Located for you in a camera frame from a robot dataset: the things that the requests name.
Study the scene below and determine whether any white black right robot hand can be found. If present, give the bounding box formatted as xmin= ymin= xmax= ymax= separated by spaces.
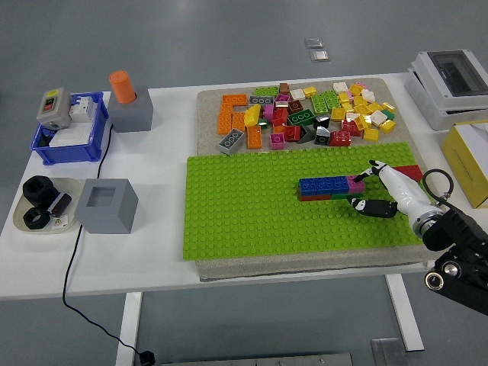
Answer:
xmin=345 ymin=159 xmax=435 ymax=225

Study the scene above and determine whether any green studded baseplate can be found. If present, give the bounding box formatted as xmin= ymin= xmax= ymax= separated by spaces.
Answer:
xmin=182 ymin=141 xmax=435 ymax=262

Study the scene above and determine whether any yellow sloped toy brick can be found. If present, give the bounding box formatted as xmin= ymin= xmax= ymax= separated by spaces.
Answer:
xmin=243 ymin=104 xmax=262 ymax=128

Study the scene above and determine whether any orange long toy brick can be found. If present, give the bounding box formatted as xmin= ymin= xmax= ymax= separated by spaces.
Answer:
xmin=217 ymin=104 xmax=234 ymax=136
xmin=222 ymin=93 xmax=249 ymax=107

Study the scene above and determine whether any yellow cardboard box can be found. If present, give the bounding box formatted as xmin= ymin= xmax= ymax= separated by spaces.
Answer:
xmin=441 ymin=120 xmax=488 ymax=210

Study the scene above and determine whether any white junction box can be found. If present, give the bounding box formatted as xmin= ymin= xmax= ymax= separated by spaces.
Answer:
xmin=403 ymin=67 xmax=488 ymax=132

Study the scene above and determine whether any white table leg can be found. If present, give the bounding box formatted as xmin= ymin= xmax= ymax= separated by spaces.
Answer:
xmin=384 ymin=274 xmax=425 ymax=352
xmin=115 ymin=292 xmax=144 ymax=366

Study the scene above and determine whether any white distribution box dark window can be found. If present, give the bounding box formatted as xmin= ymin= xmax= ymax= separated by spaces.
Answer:
xmin=410 ymin=49 xmax=488 ymax=112

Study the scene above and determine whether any grey metal floor plate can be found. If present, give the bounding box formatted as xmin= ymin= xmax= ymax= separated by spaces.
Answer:
xmin=371 ymin=337 xmax=403 ymax=366

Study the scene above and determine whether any grey-brown foam mat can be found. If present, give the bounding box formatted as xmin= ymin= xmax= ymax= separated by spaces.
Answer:
xmin=196 ymin=77 xmax=454 ymax=284

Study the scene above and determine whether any grey metal floor bar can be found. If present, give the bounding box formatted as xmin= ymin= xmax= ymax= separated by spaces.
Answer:
xmin=159 ymin=352 xmax=354 ymax=366

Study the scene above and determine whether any grey block with round socket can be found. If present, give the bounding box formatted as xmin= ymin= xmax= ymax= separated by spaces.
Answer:
xmin=107 ymin=86 xmax=155 ymax=133

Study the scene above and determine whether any orange cylinder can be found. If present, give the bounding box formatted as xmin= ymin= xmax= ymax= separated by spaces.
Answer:
xmin=108 ymin=69 xmax=136 ymax=105

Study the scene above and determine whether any grey block with square hole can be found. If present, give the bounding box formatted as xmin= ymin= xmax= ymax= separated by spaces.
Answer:
xmin=73 ymin=178 xmax=140 ymax=236

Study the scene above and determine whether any beige plastic tray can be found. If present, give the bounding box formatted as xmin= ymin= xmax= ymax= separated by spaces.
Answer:
xmin=11 ymin=177 xmax=83 ymax=235

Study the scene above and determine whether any white circuit breaker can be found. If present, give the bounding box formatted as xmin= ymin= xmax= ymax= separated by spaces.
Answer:
xmin=69 ymin=95 xmax=95 ymax=124

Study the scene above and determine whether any blue plastic bin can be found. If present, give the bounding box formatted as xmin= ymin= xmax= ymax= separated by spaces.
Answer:
xmin=29 ymin=91 xmax=110 ymax=167

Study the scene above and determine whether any dark brown roller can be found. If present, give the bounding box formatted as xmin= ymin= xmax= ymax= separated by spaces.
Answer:
xmin=47 ymin=193 xmax=74 ymax=217

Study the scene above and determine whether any large black nut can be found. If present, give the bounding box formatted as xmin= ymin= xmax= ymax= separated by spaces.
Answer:
xmin=21 ymin=175 xmax=55 ymax=204

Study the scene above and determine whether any small black nut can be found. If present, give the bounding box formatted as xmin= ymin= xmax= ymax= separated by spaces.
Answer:
xmin=22 ymin=207 xmax=51 ymax=232

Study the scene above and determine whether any white wall switch panel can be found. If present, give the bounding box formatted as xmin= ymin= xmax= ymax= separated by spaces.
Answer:
xmin=49 ymin=127 xmax=93 ymax=149

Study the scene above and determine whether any black power cord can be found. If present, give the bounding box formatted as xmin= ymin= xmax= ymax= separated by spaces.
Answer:
xmin=62 ymin=120 xmax=139 ymax=352

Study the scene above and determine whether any grey push-button switch box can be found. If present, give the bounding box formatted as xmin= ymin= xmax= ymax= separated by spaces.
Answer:
xmin=36 ymin=87 xmax=73 ymax=129

